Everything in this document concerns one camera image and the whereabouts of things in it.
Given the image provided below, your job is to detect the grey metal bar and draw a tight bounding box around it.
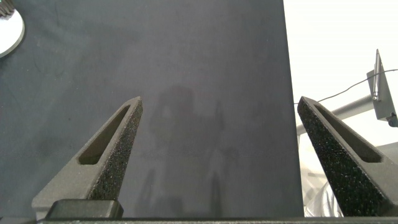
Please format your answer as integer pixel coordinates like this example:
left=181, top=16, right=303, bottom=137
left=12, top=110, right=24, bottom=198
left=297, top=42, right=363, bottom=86
left=296, top=95, right=374, bottom=136

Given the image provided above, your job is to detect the dark rubber mat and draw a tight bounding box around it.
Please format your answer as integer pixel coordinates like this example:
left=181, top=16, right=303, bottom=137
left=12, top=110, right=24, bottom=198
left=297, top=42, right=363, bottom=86
left=0, top=0, right=305, bottom=218

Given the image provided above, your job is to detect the round white pin plate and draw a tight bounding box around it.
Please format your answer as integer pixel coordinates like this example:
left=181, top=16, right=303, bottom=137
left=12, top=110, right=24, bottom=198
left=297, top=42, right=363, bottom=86
left=0, top=7, right=25, bottom=59

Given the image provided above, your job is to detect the thin black wire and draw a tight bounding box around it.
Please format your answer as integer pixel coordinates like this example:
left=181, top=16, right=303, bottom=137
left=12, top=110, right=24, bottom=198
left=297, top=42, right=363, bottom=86
left=294, top=68, right=398, bottom=105

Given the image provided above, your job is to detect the grey metal bracket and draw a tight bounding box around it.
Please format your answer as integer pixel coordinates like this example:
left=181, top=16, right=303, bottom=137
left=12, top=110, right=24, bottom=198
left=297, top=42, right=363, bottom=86
left=366, top=49, right=398, bottom=128

